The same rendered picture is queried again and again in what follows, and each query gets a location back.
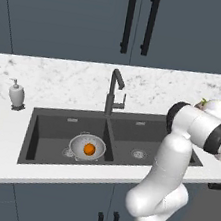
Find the white metal colander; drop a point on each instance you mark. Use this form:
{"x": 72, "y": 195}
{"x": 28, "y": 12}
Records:
{"x": 76, "y": 146}

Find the dark grey sink faucet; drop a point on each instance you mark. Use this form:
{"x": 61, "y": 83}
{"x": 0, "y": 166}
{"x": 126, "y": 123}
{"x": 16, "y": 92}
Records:
{"x": 111, "y": 95}

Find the white soap dispenser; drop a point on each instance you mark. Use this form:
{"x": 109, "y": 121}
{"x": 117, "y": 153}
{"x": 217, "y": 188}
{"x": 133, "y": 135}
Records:
{"x": 16, "y": 96}

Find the orange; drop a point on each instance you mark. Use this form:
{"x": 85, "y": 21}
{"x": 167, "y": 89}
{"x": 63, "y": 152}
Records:
{"x": 89, "y": 149}

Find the grey base cupboard door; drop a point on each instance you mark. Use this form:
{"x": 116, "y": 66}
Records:
{"x": 60, "y": 206}
{"x": 122, "y": 202}

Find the grey dishwasher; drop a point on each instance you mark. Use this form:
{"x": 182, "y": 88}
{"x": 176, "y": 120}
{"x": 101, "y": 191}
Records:
{"x": 200, "y": 214}

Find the dark double sink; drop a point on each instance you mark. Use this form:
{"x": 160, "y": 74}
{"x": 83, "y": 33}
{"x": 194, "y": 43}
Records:
{"x": 55, "y": 130}

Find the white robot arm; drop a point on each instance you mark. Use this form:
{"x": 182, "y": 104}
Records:
{"x": 169, "y": 165}

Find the grey wall cupboard door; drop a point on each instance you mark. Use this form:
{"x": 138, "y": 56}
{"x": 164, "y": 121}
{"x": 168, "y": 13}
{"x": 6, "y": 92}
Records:
{"x": 196, "y": 31}
{"x": 0, "y": 31}
{"x": 70, "y": 15}

